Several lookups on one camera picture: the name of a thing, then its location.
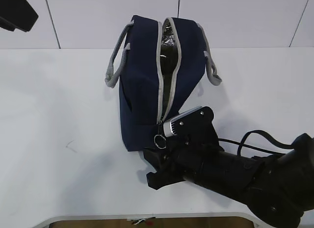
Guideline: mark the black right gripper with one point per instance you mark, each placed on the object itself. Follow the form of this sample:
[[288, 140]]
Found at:
[[193, 153]]

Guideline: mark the navy blue lunch bag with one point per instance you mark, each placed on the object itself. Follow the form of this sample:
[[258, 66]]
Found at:
[[156, 66]]

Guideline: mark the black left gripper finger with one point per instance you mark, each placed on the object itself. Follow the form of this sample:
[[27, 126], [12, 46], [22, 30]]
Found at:
[[17, 14]]

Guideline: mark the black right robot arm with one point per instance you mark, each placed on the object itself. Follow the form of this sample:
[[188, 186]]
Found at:
[[278, 188]]

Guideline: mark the small debris under table edge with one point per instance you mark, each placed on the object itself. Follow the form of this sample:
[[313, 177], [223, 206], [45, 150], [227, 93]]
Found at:
[[136, 221]]

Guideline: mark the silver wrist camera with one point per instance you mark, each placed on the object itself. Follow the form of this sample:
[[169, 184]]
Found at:
[[181, 123]]

